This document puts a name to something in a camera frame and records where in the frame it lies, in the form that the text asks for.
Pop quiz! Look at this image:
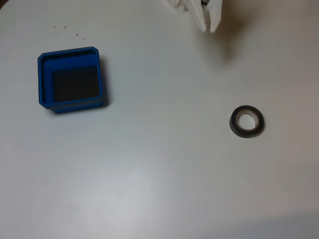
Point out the black tape roll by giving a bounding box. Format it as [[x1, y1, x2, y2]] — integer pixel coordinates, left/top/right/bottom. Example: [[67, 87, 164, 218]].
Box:
[[228, 105, 266, 138]]

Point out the blue plastic box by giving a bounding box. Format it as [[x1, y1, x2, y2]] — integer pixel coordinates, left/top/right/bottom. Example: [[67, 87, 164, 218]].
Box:
[[37, 46, 111, 115]]

